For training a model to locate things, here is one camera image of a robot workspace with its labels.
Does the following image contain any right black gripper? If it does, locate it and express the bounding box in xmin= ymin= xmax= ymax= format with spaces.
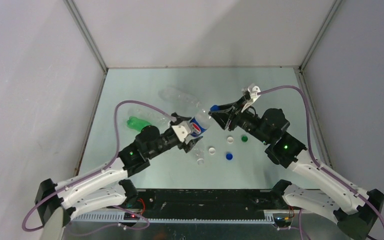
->
xmin=209 ymin=95 xmax=271 ymax=145

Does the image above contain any blue cap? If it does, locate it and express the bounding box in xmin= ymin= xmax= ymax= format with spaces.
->
xmin=210 ymin=104 xmax=220 ymax=112
xmin=225 ymin=152 xmax=234 ymax=161

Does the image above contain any Pepsi label clear bottle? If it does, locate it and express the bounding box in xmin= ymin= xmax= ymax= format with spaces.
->
xmin=188 ymin=109 xmax=213 ymax=138

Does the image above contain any green cap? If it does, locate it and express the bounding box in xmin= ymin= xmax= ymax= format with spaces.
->
xmin=241 ymin=135 xmax=248 ymax=143

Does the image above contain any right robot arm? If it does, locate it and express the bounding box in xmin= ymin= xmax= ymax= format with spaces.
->
xmin=209 ymin=97 xmax=384 ymax=240

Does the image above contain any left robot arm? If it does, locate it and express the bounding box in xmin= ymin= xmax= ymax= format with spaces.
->
xmin=35 ymin=113 xmax=207 ymax=226

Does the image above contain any clear bottle beside green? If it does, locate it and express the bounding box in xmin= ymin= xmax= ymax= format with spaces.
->
xmin=128 ymin=105 xmax=170 ymax=127

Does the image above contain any clear bottle centre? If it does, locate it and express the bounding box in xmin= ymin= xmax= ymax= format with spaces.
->
xmin=192 ymin=145 xmax=205 ymax=166

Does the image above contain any green plastic bottle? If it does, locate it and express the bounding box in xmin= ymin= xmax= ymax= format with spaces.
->
xmin=126 ymin=116 xmax=152 ymax=133

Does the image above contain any clear bottle far back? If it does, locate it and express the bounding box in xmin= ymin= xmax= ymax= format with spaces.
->
xmin=158 ymin=86 xmax=201 ymax=108

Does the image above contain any white cap right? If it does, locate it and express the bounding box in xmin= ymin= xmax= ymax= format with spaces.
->
xmin=226 ymin=136 xmax=234 ymax=144

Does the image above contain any white cap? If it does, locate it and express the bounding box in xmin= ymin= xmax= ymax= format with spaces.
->
xmin=208 ymin=147 xmax=216 ymax=155
xmin=226 ymin=136 xmax=234 ymax=144

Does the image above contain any white cap near centre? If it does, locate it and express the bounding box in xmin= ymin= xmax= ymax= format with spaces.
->
xmin=208 ymin=147 xmax=216 ymax=155

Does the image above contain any left circuit board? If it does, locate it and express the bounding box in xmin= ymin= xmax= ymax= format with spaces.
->
xmin=123 ymin=212 xmax=141 ymax=221

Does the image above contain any circuit board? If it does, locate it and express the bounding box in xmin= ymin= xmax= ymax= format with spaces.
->
xmin=123 ymin=212 xmax=141 ymax=221
xmin=274 ymin=217 xmax=294 ymax=229

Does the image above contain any right circuit board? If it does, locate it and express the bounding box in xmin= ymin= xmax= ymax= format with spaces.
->
xmin=274 ymin=217 xmax=294 ymax=229

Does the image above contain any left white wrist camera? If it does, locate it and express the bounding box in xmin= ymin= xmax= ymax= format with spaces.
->
xmin=171 ymin=120 xmax=192 ymax=144

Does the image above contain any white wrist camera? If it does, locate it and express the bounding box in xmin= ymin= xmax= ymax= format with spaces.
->
xmin=171 ymin=120 xmax=192 ymax=144
xmin=241 ymin=83 xmax=261 ymax=112

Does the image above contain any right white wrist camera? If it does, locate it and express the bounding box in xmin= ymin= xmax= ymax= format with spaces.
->
xmin=241 ymin=83 xmax=261 ymax=112

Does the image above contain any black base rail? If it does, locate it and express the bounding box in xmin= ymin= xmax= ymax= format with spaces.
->
xmin=105 ymin=188 xmax=304 ymax=222

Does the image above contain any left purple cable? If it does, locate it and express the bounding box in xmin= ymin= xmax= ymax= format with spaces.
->
xmin=21 ymin=100 xmax=177 ymax=233

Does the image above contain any purple cable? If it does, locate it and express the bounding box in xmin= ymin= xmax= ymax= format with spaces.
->
xmin=21 ymin=100 xmax=177 ymax=233
xmin=257 ymin=85 xmax=384 ymax=240

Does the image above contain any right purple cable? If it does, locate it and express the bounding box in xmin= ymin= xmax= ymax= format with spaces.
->
xmin=257 ymin=85 xmax=384 ymax=240

